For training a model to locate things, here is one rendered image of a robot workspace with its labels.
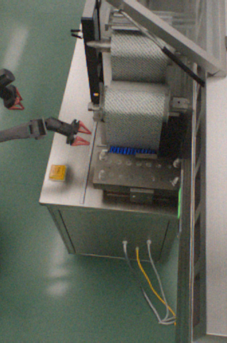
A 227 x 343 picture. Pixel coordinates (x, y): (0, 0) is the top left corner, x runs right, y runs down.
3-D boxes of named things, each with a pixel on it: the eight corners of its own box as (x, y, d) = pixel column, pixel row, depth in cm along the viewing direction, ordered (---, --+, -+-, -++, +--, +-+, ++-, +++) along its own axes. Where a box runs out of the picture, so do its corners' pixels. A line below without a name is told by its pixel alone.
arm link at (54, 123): (44, 127, 158) (49, 114, 158) (41, 127, 164) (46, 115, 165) (59, 133, 161) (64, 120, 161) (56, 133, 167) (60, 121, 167)
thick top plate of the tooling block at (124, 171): (98, 158, 175) (98, 151, 170) (185, 165, 172) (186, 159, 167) (94, 189, 167) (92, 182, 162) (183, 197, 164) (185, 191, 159)
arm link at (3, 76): (-26, 70, 164) (-24, 84, 160) (-7, 55, 160) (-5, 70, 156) (-5, 84, 174) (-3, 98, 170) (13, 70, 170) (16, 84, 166)
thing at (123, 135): (107, 145, 172) (105, 121, 156) (158, 149, 171) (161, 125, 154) (107, 146, 172) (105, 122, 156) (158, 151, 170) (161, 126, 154)
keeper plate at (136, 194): (130, 197, 171) (130, 187, 162) (152, 199, 170) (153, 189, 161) (129, 203, 170) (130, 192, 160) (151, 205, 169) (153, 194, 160)
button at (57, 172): (51, 166, 182) (51, 163, 180) (65, 167, 181) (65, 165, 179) (49, 179, 179) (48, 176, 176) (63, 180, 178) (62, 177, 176)
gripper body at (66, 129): (69, 145, 166) (53, 139, 163) (72, 126, 171) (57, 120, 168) (75, 138, 161) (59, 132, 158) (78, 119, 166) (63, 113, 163)
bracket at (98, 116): (97, 138, 189) (92, 98, 163) (109, 139, 189) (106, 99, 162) (96, 146, 187) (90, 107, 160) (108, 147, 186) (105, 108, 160)
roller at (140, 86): (112, 92, 176) (111, 74, 165) (166, 96, 174) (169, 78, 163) (108, 112, 170) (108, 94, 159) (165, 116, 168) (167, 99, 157)
